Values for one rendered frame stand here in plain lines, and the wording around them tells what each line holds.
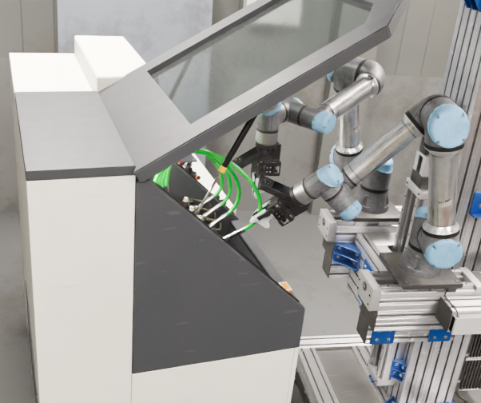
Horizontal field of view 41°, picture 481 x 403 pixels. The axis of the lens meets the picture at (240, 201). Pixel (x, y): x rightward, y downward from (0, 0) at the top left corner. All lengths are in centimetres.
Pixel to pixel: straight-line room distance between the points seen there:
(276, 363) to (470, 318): 68
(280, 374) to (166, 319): 51
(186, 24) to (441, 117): 257
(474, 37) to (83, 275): 150
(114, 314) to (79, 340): 13
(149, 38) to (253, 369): 255
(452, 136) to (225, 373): 105
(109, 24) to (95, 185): 256
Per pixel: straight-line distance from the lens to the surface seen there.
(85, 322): 194
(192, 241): 187
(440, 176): 203
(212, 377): 220
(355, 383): 309
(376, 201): 269
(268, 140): 216
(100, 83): 237
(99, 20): 421
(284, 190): 206
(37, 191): 172
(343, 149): 268
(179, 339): 206
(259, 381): 229
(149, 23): 421
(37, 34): 445
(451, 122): 195
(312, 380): 302
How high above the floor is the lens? 216
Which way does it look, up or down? 25 degrees down
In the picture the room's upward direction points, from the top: 6 degrees clockwise
